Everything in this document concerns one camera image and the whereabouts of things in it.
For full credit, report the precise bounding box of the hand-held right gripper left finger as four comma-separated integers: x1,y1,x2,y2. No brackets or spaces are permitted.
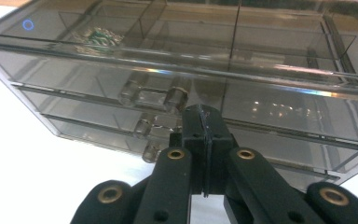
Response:
168,104,208,197

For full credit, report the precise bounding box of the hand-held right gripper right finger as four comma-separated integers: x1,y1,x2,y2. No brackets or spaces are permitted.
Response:
204,105,240,197

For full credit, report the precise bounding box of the smoky transparent drawer box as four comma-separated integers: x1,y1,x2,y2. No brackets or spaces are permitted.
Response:
0,0,358,192

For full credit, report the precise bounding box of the small silver jewelry piece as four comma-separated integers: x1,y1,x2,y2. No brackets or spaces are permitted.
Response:
71,25,126,56

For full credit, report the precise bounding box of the white board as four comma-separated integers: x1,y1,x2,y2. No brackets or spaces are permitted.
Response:
0,3,358,224

